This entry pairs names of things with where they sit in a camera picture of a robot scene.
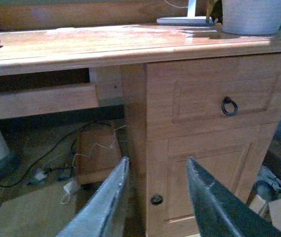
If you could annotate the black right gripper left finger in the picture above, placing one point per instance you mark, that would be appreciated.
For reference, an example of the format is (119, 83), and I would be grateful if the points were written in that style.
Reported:
(105, 213)

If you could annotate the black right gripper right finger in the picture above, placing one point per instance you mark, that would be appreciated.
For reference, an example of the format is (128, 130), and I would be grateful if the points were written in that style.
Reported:
(218, 212)

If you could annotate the wooden cabinet door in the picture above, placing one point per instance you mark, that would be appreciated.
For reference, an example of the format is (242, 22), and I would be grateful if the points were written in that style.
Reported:
(233, 156)

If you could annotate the black round door knob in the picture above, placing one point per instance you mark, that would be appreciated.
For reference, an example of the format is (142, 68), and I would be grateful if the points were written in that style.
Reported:
(156, 200)

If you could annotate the small wooden rolling stand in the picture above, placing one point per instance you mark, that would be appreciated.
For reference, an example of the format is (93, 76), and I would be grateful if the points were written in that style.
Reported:
(97, 154)

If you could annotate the white plug adapter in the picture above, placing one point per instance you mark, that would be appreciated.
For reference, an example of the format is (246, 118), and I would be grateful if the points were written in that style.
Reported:
(40, 175)

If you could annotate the wooden drawer front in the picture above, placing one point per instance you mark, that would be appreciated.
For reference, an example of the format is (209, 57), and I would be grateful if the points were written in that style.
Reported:
(185, 97)

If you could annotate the wooden desk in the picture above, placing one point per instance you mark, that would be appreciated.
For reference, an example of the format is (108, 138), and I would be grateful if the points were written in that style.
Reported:
(129, 49)

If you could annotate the wooden keyboard tray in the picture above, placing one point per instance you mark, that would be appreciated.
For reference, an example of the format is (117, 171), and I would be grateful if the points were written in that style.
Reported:
(48, 100)

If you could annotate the white lamp base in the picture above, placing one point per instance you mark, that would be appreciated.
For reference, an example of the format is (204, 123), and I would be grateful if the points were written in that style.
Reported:
(190, 20)

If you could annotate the grey ribbed plant pot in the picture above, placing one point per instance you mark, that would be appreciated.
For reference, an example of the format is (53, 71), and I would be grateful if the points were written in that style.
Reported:
(251, 17)

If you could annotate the black ring drawer pull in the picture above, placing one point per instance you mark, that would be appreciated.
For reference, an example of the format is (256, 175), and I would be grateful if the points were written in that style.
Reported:
(229, 107)

